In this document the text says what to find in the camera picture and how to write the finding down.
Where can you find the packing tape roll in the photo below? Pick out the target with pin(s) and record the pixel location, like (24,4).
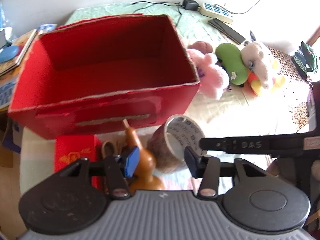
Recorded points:
(167,142)

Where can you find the mint green quilted blanket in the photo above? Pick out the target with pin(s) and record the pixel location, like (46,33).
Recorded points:
(195,27)

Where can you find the orange brown gourd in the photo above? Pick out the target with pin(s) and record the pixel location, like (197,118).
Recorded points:
(147,162)

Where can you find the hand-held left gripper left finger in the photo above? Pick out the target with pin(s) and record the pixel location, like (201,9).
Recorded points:
(131,161)

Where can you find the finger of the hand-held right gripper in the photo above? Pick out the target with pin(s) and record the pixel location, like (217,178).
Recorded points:
(250,145)

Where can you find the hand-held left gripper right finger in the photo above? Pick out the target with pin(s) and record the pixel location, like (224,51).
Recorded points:
(191,161)

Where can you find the large red cardboard box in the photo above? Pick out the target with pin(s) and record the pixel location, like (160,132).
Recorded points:
(105,97)

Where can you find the pink plush toy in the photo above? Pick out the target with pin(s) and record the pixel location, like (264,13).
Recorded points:
(212,77)

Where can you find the blue glasses case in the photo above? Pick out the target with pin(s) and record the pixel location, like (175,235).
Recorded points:
(8,53)

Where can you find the white and yellow plush toy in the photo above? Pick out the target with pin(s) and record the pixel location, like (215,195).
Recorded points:
(260,60)

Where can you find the leopard print blanket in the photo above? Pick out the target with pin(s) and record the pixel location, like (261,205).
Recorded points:
(295,72)

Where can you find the black smartphone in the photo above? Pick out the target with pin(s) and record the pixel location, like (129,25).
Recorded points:
(227,30)

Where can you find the small red gift box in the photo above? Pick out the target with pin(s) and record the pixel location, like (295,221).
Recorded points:
(75,148)

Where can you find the orange cover book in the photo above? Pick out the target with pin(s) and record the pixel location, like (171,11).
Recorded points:
(23,43)

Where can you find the white blue power strip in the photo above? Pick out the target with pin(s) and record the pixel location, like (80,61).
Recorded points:
(216,10)

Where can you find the dusty rose plush toy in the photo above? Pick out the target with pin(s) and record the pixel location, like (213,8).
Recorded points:
(201,46)

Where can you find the green plush toy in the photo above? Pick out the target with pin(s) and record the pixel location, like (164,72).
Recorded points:
(231,63)

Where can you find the black charger adapter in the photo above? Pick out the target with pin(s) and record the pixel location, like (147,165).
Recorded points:
(190,5)

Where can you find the green plaid fabric item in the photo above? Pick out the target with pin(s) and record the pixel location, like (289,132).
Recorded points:
(306,60)

